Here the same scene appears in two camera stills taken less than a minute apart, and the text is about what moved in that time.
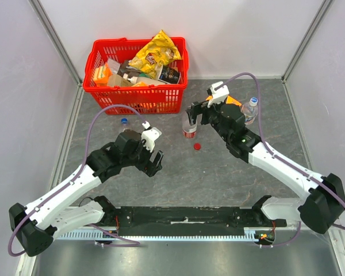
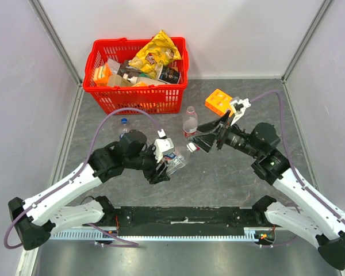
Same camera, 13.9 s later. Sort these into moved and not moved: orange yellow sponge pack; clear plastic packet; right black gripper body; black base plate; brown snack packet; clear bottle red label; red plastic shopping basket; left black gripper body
Moved: left black gripper body; right black gripper body
Not moved: brown snack packet; clear bottle red label; black base plate; red plastic shopping basket; clear plastic packet; orange yellow sponge pack
